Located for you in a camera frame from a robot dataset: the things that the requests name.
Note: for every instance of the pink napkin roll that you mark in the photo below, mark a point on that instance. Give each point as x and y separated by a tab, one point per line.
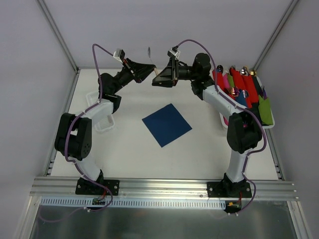
226	83

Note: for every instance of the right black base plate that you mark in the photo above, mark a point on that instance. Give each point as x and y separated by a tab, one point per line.
222	190

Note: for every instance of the blue paper napkin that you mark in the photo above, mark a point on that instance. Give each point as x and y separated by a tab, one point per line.
166	125

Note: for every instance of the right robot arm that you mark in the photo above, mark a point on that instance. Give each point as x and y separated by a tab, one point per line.
244	130

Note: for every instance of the aluminium rail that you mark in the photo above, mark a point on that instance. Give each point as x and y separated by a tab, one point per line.
266	190

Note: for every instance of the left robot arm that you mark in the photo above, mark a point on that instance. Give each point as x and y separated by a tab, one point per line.
74	135

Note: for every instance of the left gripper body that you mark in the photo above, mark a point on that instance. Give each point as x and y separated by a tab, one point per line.
132	71

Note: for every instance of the green napkin roll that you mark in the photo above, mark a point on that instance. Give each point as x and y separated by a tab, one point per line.
265	111

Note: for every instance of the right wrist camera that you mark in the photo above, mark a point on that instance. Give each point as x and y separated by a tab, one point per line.
173	52

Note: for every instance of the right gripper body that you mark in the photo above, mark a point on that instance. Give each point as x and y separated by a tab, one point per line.
175	72

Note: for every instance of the small white basket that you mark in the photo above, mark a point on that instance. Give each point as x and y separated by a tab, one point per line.
101	115

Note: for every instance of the white cable duct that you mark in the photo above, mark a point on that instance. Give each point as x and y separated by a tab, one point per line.
133	203

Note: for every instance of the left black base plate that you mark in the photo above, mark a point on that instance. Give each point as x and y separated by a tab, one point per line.
84	187

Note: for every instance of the large white tray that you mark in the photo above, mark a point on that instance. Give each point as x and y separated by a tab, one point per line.
251	89

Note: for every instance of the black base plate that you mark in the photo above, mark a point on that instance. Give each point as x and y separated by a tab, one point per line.
222	190
84	187

